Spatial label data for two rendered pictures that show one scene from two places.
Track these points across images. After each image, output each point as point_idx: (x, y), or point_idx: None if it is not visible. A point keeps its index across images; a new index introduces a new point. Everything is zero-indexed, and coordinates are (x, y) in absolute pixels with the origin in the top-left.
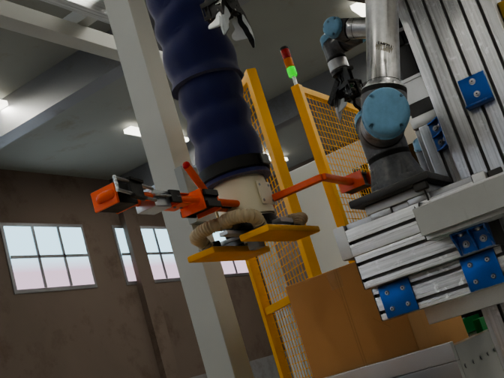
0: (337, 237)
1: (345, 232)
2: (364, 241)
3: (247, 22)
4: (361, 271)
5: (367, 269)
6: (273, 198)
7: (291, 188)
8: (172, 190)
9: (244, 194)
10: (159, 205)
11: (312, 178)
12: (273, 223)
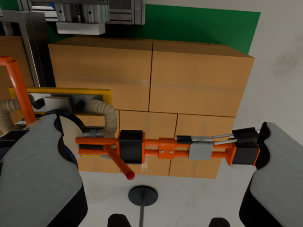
0: (100, 31)
1: (99, 23)
2: (101, 9)
3: (6, 180)
4: (107, 19)
5: (107, 14)
6: (35, 120)
7: (27, 100)
8: (188, 141)
9: (69, 136)
10: (205, 136)
11: (17, 73)
12: (71, 105)
